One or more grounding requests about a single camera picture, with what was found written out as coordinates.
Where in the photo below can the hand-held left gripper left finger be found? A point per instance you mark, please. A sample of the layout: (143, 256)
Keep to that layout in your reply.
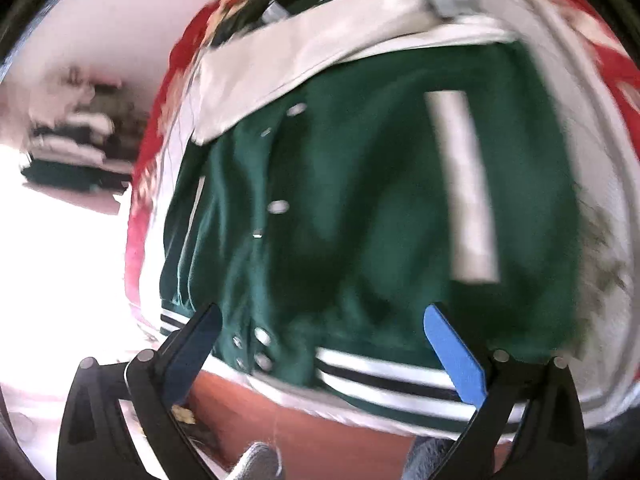
(192, 355)

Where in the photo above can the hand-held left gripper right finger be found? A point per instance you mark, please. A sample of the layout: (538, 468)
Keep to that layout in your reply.
(452, 355)

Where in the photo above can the green varsity jacket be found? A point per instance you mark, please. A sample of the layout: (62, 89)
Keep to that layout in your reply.
(360, 185)

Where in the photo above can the grey fuzzy cloth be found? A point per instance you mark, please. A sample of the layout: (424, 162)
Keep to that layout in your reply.
(257, 462)
(430, 457)

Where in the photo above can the dark green hanging garment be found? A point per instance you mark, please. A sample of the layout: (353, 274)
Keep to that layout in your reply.
(65, 176)

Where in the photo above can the white patterned cloth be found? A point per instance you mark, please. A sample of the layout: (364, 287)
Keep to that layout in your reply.
(600, 170)

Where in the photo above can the white quilted hanging jacket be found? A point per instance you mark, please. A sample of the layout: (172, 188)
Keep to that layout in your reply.
(70, 130)

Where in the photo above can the red floral blanket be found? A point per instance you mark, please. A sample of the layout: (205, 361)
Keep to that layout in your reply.
(165, 85)

